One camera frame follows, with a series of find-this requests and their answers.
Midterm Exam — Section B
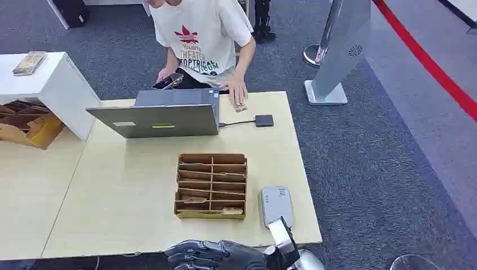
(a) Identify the person's right hand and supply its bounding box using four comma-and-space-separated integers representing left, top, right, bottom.
156, 67, 176, 84

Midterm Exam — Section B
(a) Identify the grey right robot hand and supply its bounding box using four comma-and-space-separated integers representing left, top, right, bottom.
165, 239, 270, 270

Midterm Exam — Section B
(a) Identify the black smartphone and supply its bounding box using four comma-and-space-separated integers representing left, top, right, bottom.
152, 73, 185, 91

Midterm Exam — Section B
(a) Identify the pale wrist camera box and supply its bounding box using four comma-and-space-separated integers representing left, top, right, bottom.
260, 186, 295, 229

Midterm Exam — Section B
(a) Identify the person's left hand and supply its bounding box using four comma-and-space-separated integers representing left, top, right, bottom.
219, 74, 249, 106

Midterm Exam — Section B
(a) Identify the wooden card box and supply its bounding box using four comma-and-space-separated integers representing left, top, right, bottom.
173, 153, 248, 220

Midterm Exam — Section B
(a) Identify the white side table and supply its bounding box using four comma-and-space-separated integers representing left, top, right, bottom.
0, 51, 102, 141

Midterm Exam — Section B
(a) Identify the person's hand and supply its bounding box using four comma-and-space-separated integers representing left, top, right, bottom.
219, 74, 249, 106
156, 67, 176, 84

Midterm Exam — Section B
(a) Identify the grey kiosk stand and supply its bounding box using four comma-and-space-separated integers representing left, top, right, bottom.
304, 0, 372, 106

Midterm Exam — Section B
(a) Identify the person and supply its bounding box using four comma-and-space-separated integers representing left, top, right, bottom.
144, 0, 257, 90

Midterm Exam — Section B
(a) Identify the black cable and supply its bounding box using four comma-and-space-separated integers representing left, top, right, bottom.
218, 119, 257, 128

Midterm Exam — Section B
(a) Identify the grey laptop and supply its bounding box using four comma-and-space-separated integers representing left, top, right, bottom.
85, 88, 221, 140

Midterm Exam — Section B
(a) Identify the translucent grey dome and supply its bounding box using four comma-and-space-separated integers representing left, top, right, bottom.
389, 254, 444, 270

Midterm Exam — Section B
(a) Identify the yellow cardboard box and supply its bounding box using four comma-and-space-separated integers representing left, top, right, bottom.
26, 115, 65, 151

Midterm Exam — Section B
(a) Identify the black cabinet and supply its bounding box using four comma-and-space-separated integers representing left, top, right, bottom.
47, 0, 91, 30

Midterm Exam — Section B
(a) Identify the small black square box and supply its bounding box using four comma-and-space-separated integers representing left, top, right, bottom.
255, 114, 275, 128

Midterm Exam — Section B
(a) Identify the brown cardboard box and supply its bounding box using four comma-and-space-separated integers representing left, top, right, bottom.
0, 100, 53, 147

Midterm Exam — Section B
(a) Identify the round silver stanchion base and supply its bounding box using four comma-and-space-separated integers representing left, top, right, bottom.
303, 44, 323, 68

